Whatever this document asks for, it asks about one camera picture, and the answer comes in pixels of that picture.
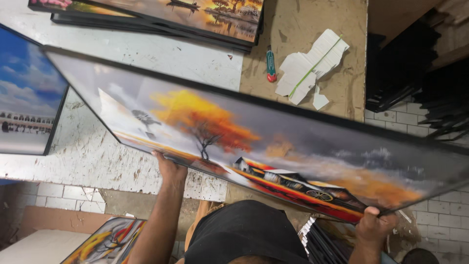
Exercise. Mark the green red-tipped utility knife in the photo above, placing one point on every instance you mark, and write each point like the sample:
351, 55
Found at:
270, 65

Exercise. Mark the framed blue sky picture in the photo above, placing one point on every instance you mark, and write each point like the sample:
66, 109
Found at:
27, 91

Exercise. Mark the white cardboard pieces with band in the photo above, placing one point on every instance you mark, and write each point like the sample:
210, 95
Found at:
311, 66

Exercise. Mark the person's right hand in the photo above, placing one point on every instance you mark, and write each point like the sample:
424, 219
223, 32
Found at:
374, 223

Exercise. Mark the person's left hand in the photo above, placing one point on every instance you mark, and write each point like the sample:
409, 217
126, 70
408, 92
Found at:
172, 171

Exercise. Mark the brown cardboard sheet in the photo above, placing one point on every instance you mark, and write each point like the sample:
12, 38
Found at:
62, 220

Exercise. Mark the stack of framed sunset pictures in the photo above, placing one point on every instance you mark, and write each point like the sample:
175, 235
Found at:
176, 18

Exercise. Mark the small white cardboard scrap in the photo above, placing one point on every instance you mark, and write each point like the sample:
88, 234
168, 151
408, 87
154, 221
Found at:
320, 99

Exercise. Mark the framed yellow abstract tree picture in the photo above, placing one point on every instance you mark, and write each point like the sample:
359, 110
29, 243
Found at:
106, 242

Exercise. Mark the stack of black framed pictures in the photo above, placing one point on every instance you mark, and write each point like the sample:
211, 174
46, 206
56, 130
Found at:
326, 244

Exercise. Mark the white board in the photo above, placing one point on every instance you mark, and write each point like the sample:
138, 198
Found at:
42, 247

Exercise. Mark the person's black shirt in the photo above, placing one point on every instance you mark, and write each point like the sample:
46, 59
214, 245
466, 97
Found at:
245, 234

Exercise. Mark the framed orange tree landscape picture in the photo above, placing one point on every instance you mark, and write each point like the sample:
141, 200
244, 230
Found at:
256, 146

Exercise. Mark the pile of black frame mouldings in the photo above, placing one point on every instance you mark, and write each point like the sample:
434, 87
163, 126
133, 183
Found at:
417, 73

